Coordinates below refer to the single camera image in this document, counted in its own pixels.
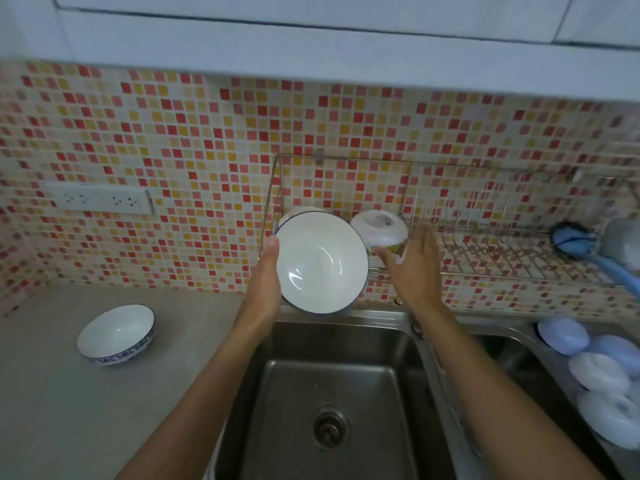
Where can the person's left hand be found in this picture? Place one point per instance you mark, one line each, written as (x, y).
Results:
(265, 289)

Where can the person's right hand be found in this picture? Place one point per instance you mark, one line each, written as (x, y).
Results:
(417, 279)

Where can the person's right thumb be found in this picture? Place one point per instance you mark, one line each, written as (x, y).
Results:
(389, 258)

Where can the person's left thumb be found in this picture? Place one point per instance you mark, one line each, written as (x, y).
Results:
(270, 254)

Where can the white bowl with dark rim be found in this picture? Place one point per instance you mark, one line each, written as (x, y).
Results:
(320, 262)

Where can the person's right forearm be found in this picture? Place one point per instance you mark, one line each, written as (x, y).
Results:
(490, 394)

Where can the person's left forearm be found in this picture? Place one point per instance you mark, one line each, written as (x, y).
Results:
(210, 389)

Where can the white bowl with floral print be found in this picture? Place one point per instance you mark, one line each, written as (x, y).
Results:
(380, 232)

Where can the white bowl in rack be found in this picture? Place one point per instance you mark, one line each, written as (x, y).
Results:
(300, 212)

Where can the stainless steel double sink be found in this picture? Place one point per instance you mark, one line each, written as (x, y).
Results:
(330, 374)

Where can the blue patterned white bowl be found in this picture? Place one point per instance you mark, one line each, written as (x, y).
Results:
(116, 334)

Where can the metal sink drain strainer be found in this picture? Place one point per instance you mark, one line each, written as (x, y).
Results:
(331, 427)

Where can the white power outlet strip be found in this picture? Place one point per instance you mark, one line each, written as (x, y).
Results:
(97, 198)

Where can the blue dish brush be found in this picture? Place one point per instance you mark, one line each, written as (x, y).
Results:
(575, 240)

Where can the light blue round dish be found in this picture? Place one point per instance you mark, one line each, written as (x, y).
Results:
(617, 352)
(562, 336)

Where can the white upper cabinet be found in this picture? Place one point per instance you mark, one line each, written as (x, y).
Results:
(320, 39)

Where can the grey plastic cup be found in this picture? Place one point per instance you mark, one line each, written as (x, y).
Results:
(621, 242)

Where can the white round dish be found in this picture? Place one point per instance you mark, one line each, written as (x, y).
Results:
(597, 373)
(607, 419)

